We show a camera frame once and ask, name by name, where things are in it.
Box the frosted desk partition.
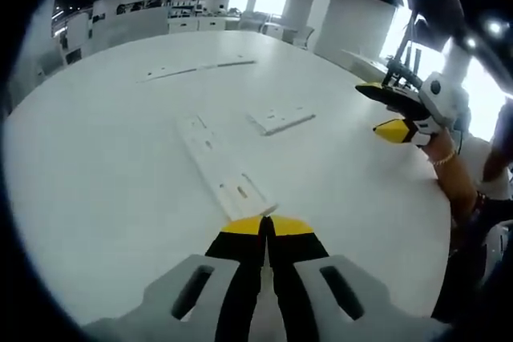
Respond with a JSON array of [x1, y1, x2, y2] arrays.
[[91, 7, 169, 54]]

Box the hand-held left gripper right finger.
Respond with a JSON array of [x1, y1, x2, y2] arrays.
[[265, 215, 442, 342]]

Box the row of white cabinets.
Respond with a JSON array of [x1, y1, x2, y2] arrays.
[[168, 15, 241, 35]]

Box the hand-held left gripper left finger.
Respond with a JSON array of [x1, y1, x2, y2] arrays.
[[82, 215, 268, 342]]

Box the person's right hand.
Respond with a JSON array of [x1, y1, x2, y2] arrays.
[[425, 129, 458, 166]]

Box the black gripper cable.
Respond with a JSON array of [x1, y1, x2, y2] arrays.
[[452, 115, 470, 157]]

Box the white neighbouring table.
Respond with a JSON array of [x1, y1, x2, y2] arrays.
[[340, 48, 390, 79]]

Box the long white table cable cover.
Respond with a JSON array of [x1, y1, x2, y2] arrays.
[[135, 59, 257, 85]]

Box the white socket holder cover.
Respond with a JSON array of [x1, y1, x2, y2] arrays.
[[245, 103, 317, 138]]

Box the white office chair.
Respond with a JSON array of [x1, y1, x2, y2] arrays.
[[280, 25, 317, 51]]

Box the long white socket holder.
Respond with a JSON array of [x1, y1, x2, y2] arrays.
[[173, 112, 281, 223]]

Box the beaded wrist bracelet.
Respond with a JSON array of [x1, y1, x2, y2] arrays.
[[433, 150, 458, 167]]

